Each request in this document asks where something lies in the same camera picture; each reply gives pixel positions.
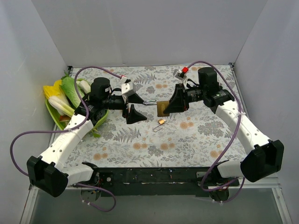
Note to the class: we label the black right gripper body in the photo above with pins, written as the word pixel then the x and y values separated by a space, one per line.
pixel 184 97

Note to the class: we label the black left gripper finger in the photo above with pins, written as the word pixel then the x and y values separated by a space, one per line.
pixel 134 98
pixel 133 116

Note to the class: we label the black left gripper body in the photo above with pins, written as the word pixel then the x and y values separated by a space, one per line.
pixel 125 105

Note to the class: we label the large brass padlock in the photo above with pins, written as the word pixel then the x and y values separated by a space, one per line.
pixel 161 107

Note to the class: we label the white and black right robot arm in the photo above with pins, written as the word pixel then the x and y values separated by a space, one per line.
pixel 264 156

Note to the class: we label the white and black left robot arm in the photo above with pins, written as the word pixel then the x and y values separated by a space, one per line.
pixel 47 172

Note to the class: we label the small brass padlock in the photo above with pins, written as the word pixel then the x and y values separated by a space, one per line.
pixel 159 126

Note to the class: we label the bok choy toy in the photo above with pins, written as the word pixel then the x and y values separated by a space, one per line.
pixel 84 86

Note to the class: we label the floral patterned table mat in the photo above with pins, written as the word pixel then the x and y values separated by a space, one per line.
pixel 194 138

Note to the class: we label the napa cabbage toy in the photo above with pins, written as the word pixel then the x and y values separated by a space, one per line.
pixel 68 86

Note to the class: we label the green vegetable tray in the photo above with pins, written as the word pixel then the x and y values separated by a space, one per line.
pixel 62 121

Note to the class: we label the yellow-leaf cabbage toy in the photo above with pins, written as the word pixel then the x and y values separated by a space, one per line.
pixel 57 99

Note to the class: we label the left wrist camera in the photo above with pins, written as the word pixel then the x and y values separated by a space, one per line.
pixel 127 88

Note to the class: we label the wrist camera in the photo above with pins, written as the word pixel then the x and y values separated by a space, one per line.
pixel 127 88
pixel 181 75

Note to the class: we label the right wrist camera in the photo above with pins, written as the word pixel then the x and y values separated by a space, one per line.
pixel 181 75

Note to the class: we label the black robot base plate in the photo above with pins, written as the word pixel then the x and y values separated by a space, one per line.
pixel 154 181

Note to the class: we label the aluminium frame rail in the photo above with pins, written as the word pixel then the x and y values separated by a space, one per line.
pixel 159 203

